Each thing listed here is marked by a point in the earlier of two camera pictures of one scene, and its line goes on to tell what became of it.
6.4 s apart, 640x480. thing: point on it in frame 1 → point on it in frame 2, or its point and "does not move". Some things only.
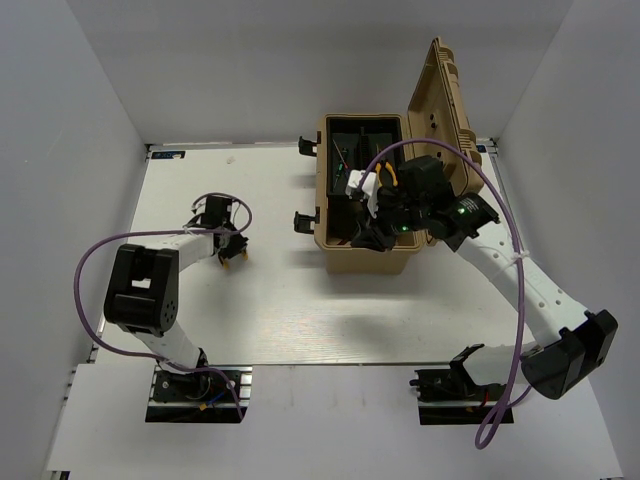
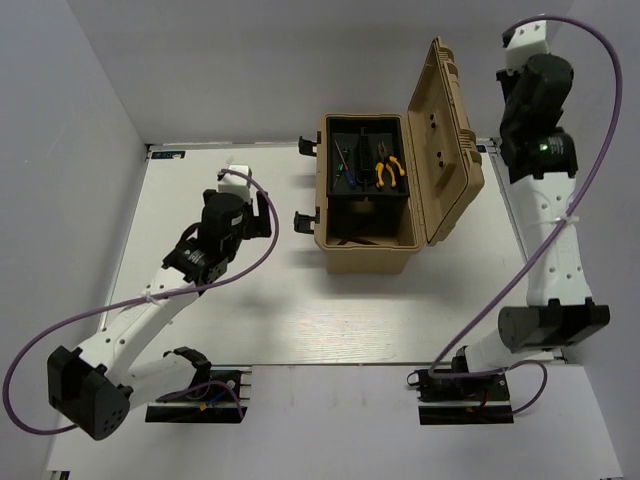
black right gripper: (370, 233) → (506, 80)
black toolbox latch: (306, 146) does not move
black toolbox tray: (354, 142) does not move
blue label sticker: (167, 154) does not move
